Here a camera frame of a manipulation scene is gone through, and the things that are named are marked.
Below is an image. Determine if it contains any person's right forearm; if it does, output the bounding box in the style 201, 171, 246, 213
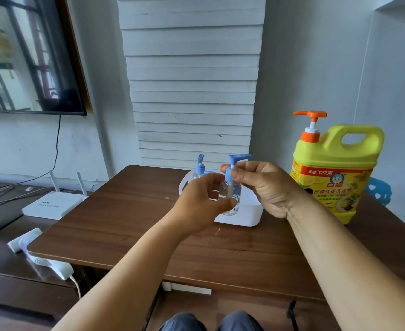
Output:
286, 194, 405, 331

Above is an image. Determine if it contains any white plastic container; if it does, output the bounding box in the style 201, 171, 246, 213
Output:
178, 168, 265, 227

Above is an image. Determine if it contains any black flat television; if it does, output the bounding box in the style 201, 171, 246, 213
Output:
0, 0, 88, 116

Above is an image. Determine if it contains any person's left forearm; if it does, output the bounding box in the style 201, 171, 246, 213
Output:
52, 209, 190, 331

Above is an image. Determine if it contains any yellow detergent jug, orange pump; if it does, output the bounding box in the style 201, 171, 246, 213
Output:
290, 110, 385, 225

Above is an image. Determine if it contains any person's left leg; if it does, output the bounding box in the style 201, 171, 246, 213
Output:
158, 312, 208, 331

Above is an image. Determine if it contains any black television cable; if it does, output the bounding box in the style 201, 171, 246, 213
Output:
0, 115, 62, 197

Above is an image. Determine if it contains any blue plastic stool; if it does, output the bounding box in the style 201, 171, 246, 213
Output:
365, 177, 393, 207

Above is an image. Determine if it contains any white power strip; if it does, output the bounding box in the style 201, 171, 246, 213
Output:
7, 228, 75, 281

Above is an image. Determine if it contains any person's right leg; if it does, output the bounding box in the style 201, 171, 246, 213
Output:
217, 310, 264, 331

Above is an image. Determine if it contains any stack of white foam boards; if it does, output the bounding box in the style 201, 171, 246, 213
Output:
115, 0, 267, 171

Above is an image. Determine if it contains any person's leg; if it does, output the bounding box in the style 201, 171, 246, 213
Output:
158, 312, 208, 331
217, 310, 264, 331

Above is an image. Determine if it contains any clear bottle with blue pump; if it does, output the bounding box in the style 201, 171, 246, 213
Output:
218, 154, 253, 216
192, 154, 215, 180

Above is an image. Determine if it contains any white router with antennas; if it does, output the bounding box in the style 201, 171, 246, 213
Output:
22, 170, 89, 220

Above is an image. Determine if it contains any dark wooden cabinet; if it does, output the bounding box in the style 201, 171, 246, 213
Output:
0, 180, 98, 328

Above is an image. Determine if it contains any black table leg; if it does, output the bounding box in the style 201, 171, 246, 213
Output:
286, 300, 299, 331

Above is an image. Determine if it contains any white power cable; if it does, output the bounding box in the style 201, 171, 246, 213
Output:
69, 275, 82, 300

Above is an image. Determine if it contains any white block under table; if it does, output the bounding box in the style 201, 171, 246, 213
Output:
161, 281, 213, 296

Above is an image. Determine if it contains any person's right hand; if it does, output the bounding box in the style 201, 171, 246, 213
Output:
219, 161, 309, 220

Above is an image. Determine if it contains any person's left hand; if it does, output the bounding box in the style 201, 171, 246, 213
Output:
168, 173, 237, 239

